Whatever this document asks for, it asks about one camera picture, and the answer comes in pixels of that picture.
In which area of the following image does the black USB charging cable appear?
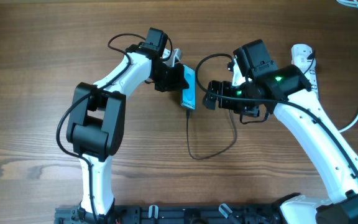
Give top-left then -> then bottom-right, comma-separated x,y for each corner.
185,50 -> 317,161

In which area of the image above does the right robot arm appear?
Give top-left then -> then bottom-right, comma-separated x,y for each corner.
203,40 -> 358,223

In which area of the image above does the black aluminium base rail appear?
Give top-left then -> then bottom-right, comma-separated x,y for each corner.
53,203 -> 291,224

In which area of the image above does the cyan Galaxy smartphone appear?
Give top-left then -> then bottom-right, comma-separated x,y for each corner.
181,65 -> 196,110

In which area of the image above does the white USB charger adapter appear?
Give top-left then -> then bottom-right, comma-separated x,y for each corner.
291,54 -> 312,68

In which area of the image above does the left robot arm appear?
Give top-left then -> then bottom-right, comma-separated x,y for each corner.
62,28 -> 196,223

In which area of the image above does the white power strip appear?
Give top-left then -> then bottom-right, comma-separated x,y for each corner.
291,44 -> 319,98

